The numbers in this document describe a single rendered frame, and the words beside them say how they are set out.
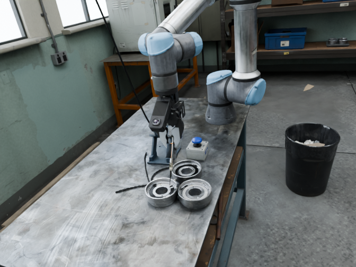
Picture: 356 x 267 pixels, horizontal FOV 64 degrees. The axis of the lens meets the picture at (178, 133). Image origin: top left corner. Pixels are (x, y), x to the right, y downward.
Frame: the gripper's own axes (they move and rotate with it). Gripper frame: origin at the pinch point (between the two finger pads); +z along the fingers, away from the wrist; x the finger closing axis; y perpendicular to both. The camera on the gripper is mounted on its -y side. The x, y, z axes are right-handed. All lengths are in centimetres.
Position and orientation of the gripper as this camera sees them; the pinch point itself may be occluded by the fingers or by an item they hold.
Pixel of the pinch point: (171, 147)
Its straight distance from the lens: 93.0
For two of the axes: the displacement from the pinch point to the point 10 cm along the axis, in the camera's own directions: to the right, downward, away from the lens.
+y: 2.9, -4.8, 8.3
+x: -9.5, -0.5, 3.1
